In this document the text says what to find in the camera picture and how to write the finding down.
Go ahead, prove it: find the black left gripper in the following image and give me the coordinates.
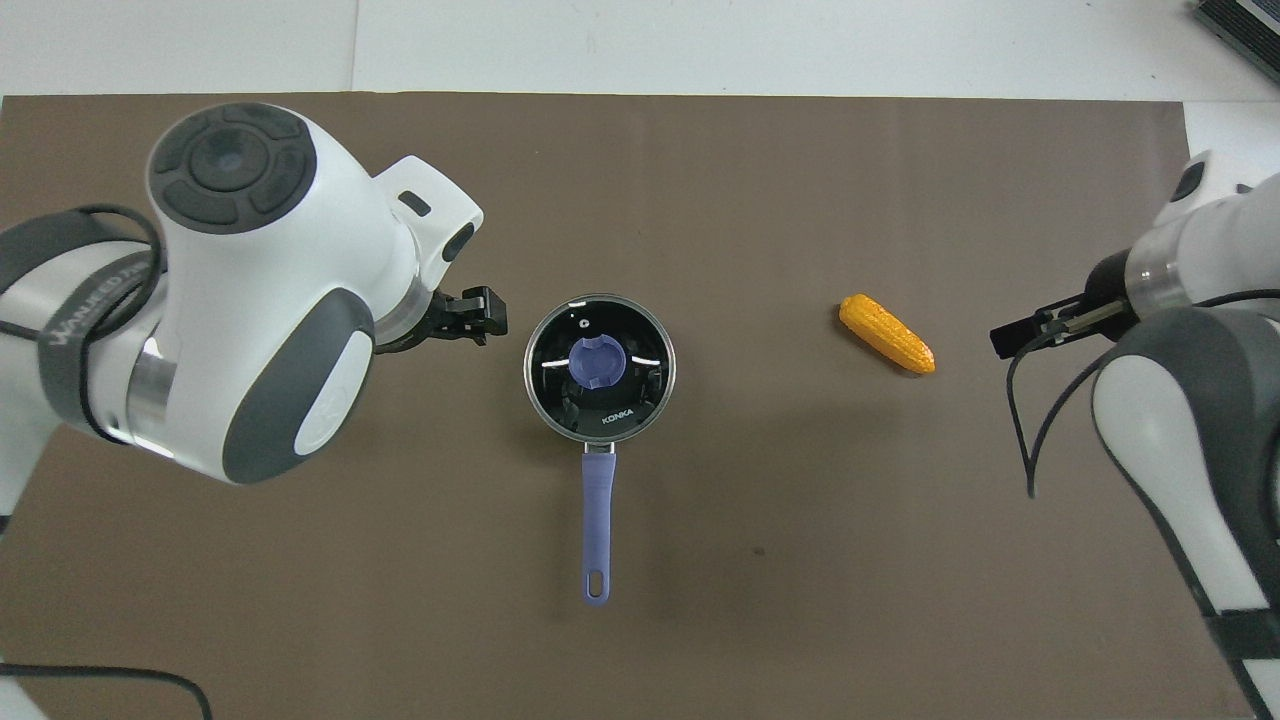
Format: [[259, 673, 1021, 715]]
[[378, 287, 509, 354]]

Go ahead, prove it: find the dark saucepan with purple handle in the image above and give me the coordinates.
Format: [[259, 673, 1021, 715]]
[[523, 293, 677, 608]]

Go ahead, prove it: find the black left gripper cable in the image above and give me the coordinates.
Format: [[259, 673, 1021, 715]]
[[0, 204, 213, 720]]

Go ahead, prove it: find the brown table mat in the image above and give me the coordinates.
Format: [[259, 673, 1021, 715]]
[[0, 92, 1253, 720]]

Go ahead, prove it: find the black ribbed device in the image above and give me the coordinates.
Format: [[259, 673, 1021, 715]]
[[1190, 0, 1280, 86]]

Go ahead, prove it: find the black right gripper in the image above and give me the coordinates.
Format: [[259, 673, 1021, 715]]
[[990, 250, 1137, 360]]

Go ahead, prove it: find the glass lid with purple knob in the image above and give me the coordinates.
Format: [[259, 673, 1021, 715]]
[[524, 294, 676, 443]]

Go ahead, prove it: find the yellow toy corn cob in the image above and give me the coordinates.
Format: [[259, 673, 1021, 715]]
[[838, 293, 937, 376]]

